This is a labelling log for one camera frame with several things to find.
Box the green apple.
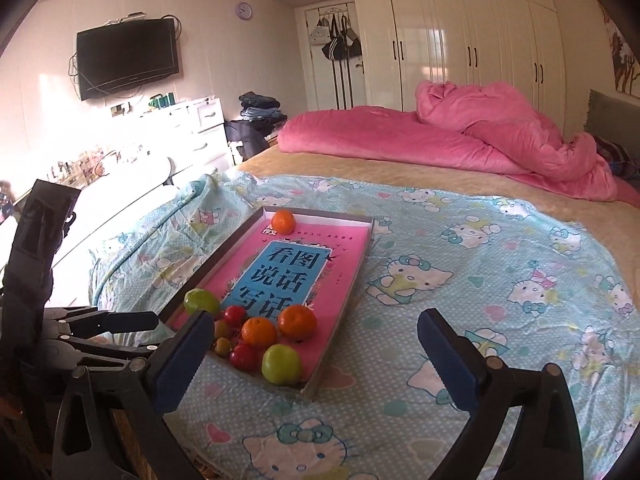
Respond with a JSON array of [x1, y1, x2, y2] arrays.
[[260, 344, 303, 386], [183, 288, 220, 315]]

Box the small yellow-green fruit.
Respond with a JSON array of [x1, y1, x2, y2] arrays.
[[213, 337, 233, 359]]

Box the red cherry tomato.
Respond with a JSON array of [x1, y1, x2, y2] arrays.
[[229, 344, 262, 374], [222, 306, 247, 328]]

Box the orange tangerine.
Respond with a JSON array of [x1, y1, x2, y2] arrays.
[[278, 304, 318, 341], [241, 316, 278, 350], [270, 209, 296, 235]]

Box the small brown-green kiwi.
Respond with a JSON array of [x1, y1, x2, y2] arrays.
[[214, 320, 232, 339]]

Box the hello kitty blue bedsheet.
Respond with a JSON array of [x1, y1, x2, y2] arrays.
[[89, 174, 639, 479]]

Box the beige bed mattress cover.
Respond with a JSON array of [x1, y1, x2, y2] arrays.
[[240, 146, 640, 304]]

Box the white drawer cabinet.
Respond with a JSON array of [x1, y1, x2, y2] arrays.
[[114, 96, 234, 184]]

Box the pink book box tray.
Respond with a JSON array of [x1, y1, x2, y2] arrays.
[[158, 206, 373, 399]]

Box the dark patterned pillow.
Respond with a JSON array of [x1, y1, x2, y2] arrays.
[[594, 136, 639, 181]]

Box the pile of dark clothes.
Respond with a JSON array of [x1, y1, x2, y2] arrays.
[[224, 91, 288, 160]]

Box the pink fluffy duvet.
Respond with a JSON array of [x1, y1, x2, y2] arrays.
[[278, 81, 639, 206]]

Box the grey headboard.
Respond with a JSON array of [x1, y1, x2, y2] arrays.
[[585, 90, 640, 158]]

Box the hanging bags on door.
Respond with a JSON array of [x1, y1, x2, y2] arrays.
[[309, 14, 362, 62]]

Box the white wardrobe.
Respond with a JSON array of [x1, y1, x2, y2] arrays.
[[282, 0, 565, 126]]

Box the black wall television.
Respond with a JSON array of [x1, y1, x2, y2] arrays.
[[75, 16, 179, 101]]

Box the tree wall picture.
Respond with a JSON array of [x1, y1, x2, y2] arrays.
[[601, 9, 639, 98]]

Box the purple wall clock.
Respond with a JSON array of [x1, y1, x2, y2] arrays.
[[234, 1, 253, 21]]

